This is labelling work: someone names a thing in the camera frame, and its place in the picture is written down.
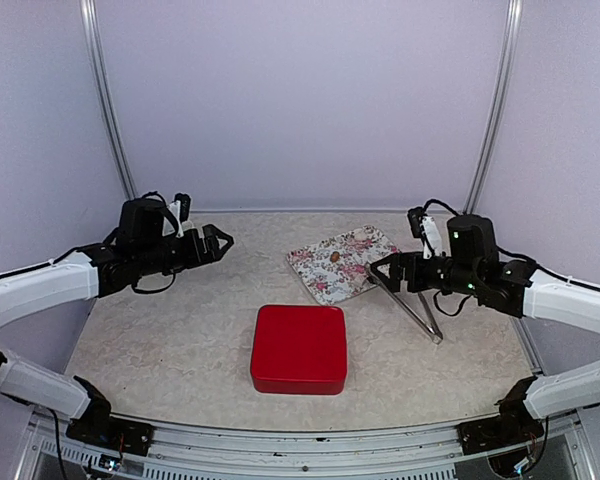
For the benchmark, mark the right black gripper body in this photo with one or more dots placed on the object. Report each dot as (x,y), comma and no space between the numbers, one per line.
(420,280)

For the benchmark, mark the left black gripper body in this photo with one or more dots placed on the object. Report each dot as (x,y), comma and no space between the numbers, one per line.
(193,254)

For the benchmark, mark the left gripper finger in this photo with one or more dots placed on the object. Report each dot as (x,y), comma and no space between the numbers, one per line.
(216,236)
(216,251)

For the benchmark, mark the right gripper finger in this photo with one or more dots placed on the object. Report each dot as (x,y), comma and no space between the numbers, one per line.
(392,261)
(389,276)

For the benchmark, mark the steel serving tongs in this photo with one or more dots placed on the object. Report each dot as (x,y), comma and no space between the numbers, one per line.
(427,322)

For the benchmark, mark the red tin lid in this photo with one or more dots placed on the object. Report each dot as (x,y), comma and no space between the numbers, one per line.
(299,341)

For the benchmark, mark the red chocolate tin box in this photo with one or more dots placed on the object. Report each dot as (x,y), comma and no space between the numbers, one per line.
(299,386)

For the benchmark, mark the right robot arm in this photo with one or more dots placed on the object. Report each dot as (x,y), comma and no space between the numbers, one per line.
(519,287)

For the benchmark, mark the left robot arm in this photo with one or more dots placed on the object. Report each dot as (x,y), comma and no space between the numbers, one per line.
(153,236)

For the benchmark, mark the floral tray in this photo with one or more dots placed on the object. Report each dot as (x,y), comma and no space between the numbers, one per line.
(332,283)

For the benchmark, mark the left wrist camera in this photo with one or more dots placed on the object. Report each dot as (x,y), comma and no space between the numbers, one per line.
(177,221)

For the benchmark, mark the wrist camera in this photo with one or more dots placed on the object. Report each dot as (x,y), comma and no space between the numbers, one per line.
(424,228)
(177,221)

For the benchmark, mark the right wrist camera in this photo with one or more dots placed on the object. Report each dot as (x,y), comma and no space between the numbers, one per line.
(424,228)

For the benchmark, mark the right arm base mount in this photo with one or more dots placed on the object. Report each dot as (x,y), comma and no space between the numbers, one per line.
(495,433)

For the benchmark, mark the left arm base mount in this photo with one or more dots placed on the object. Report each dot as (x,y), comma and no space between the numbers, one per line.
(123,436)

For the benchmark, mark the front aluminium rail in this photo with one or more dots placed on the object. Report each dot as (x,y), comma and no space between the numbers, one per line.
(179,451)

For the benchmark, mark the left aluminium frame post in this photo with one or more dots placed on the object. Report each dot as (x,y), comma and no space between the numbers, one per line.
(89,16)

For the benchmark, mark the aluminium frame post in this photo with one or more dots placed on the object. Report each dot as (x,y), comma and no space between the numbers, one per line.
(497,106)
(89,16)

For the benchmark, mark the right aluminium frame post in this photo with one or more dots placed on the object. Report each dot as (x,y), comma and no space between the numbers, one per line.
(497,106)

